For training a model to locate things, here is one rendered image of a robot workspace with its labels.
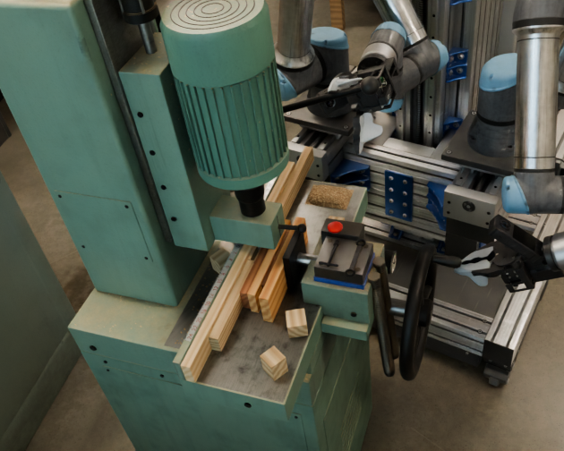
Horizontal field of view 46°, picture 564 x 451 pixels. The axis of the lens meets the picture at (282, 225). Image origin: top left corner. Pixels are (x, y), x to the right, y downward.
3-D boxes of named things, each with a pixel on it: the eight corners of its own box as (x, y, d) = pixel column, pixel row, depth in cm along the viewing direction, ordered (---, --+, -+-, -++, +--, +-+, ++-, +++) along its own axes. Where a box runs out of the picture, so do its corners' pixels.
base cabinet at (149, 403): (336, 545, 185) (313, 411, 137) (154, 489, 204) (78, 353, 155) (374, 406, 215) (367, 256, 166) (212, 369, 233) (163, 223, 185)
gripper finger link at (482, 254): (464, 283, 144) (505, 275, 138) (451, 265, 141) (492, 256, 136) (466, 273, 146) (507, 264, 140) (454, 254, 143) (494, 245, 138)
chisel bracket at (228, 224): (276, 255, 137) (270, 225, 131) (214, 244, 141) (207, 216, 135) (287, 231, 141) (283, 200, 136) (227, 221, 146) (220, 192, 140)
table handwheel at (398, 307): (425, 380, 150) (412, 387, 123) (340, 361, 157) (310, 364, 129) (446, 255, 154) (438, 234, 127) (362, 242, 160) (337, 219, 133)
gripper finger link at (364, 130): (379, 150, 129) (379, 106, 131) (352, 155, 132) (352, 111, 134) (386, 155, 132) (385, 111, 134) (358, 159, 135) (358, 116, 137)
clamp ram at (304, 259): (321, 294, 133) (318, 264, 127) (286, 287, 136) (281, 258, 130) (334, 262, 139) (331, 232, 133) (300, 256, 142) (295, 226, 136)
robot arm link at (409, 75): (421, 98, 158) (421, 56, 150) (388, 119, 153) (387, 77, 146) (396, 87, 163) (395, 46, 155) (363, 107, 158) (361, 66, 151)
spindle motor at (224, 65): (271, 198, 118) (243, 38, 96) (183, 185, 123) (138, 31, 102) (302, 140, 129) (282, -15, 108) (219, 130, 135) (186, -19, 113)
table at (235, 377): (337, 437, 118) (336, 419, 114) (184, 397, 127) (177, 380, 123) (407, 210, 157) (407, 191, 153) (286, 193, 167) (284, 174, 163)
